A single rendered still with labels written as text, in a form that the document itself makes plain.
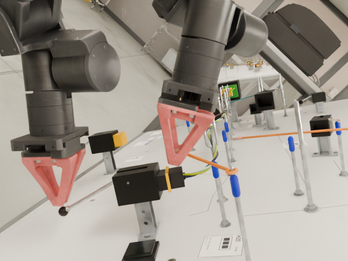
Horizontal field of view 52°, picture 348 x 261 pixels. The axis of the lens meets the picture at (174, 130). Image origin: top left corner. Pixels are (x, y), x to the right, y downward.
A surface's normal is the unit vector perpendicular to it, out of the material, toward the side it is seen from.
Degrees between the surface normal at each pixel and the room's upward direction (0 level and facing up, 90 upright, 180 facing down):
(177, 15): 99
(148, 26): 90
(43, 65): 73
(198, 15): 98
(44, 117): 80
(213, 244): 54
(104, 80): 46
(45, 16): 60
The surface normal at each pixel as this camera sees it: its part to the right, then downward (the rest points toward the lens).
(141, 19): -0.14, 0.24
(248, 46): 0.46, 0.77
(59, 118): 0.66, 0.09
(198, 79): 0.11, 0.21
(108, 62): 0.88, 0.04
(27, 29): 0.87, 0.44
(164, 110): -0.17, 0.49
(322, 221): -0.19, -0.97
